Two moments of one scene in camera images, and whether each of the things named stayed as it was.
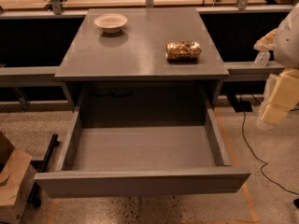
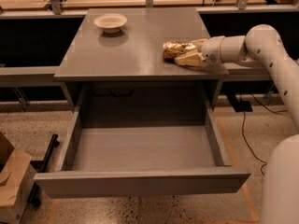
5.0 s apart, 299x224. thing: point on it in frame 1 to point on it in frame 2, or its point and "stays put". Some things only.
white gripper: [288, 42] to [211, 51]
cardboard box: [17, 178] stays put
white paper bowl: [110, 22] stays put
